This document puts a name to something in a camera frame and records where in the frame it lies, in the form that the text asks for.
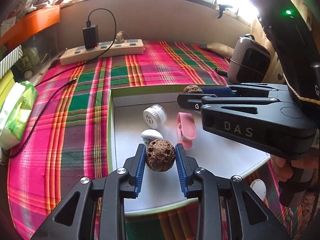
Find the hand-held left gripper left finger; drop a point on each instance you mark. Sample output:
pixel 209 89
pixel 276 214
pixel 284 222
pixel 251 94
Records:
pixel 138 175

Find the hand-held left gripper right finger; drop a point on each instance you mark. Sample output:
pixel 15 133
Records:
pixel 182 175

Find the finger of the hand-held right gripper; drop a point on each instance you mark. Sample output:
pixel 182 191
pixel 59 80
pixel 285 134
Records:
pixel 217 91
pixel 190 102

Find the brown walnut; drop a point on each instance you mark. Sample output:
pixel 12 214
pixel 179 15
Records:
pixel 160 155
pixel 193 89

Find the green and white cardboard box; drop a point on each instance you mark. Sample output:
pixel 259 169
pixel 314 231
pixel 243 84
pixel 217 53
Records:
pixel 160 188

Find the pink plastic holder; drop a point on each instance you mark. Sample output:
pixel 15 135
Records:
pixel 186 127

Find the small white rounded object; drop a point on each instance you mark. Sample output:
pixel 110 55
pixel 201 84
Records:
pixel 151 134

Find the person's right hand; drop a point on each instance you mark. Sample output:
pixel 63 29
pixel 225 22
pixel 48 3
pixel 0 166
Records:
pixel 282 170

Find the white round cap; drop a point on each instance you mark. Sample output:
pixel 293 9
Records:
pixel 153 115

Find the brown paper bag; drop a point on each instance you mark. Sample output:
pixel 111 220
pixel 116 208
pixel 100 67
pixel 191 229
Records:
pixel 220 49

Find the grey space heater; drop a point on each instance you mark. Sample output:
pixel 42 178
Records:
pixel 250 60

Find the white round disc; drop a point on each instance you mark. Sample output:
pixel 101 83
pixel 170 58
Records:
pixel 258 188

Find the plaid tablecloth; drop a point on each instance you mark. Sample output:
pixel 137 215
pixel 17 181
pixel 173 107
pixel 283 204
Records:
pixel 75 130

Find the black clip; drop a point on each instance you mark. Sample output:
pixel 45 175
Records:
pixel 222 10

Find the beige power strip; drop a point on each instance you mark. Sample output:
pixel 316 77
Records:
pixel 112 51

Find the white plug adapter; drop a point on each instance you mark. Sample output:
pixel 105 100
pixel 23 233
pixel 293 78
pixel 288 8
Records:
pixel 120 38

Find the black charger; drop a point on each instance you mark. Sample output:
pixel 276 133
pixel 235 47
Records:
pixel 90 37

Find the green tissue pack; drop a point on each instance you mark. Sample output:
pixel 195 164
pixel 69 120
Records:
pixel 17 115

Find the yellow-green box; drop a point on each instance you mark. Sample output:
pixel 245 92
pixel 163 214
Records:
pixel 6 87

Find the striped box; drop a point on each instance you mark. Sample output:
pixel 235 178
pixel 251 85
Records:
pixel 10 61

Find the orange box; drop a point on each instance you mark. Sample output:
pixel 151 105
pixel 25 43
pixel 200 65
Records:
pixel 32 21

